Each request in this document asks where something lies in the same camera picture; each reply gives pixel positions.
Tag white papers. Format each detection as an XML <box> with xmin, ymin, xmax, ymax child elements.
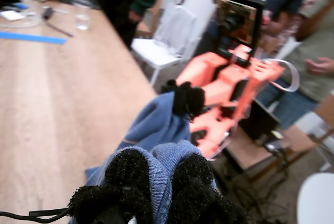
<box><xmin>0</xmin><ymin>9</ymin><xmax>25</xmax><ymax>22</ymax></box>

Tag bystander bare hand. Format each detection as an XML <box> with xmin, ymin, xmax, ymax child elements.
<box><xmin>304</xmin><ymin>56</ymin><xmax>334</xmax><ymax>76</ymax></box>

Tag person in olive shirt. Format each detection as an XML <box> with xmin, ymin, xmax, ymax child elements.
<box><xmin>257</xmin><ymin>0</ymin><xmax>334</xmax><ymax>131</ymax></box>

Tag clear plastic cup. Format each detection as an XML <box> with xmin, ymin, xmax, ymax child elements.
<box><xmin>75</xmin><ymin>12</ymin><xmax>91</xmax><ymax>31</ymax></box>

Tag white ribbon cable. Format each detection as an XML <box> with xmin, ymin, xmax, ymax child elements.
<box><xmin>257</xmin><ymin>58</ymin><xmax>301</xmax><ymax>93</ymax></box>

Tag blue T-shirt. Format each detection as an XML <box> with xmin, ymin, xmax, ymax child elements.
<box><xmin>66</xmin><ymin>90</ymin><xmax>218</xmax><ymax>224</ymax></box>

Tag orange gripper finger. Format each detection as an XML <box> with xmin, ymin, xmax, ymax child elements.
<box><xmin>172</xmin><ymin>80</ymin><xmax>207</xmax><ymax>123</ymax></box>
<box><xmin>161</xmin><ymin>79</ymin><xmax>180</xmax><ymax>95</ymax></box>

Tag black box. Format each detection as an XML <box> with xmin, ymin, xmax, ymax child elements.
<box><xmin>238</xmin><ymin>98</ymin><xmax>281</xmax><ymax>143</ymax></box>

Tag black camera cable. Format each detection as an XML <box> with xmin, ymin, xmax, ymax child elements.
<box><xmin>0</xmin><ymin>207</ymin><xmax>75</xmax><ymax>221</ymax></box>

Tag blue tape strip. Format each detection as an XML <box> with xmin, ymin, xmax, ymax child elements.
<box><xmin>0</xmin><ymin>31</ymin><xmax>67</xmax><ymax>45</ymax></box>

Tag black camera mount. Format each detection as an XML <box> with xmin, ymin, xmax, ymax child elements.
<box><xmin>214</xmin><ymin>0</ymin><xmax>266</xmax><ymax>68</ymax></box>

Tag white round stool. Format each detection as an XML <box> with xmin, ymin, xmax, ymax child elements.
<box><xmin>297</xmin><ymin>173</ymin><xmax>334</xmax><ymax>224</ymax></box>

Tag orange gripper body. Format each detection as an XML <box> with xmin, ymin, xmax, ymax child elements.
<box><xmin>176</xmin><ymin>48</ymin><xmax>285</xmax><ymax>108</ymax></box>

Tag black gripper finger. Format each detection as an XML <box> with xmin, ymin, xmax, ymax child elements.
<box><xmin>67</xmin><ymin>148</ymin><xmax>154</xmax><ymax>224</ymax></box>
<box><xmin>166</xmin><ymin>152</ymin><xmax>248</xmax><ymax>224</ymax></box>

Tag black tool with handle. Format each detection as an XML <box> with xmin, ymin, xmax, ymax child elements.
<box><xmin>41</xmin><ymin>6</ymin><xmax>74</xmax><ymax>38</ymax></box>

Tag wooden shelf board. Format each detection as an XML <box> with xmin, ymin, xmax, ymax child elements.
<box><xmin>225</xmin><ymin>124</ymin><xmax>316</xmax><ymax>172</ymax></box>

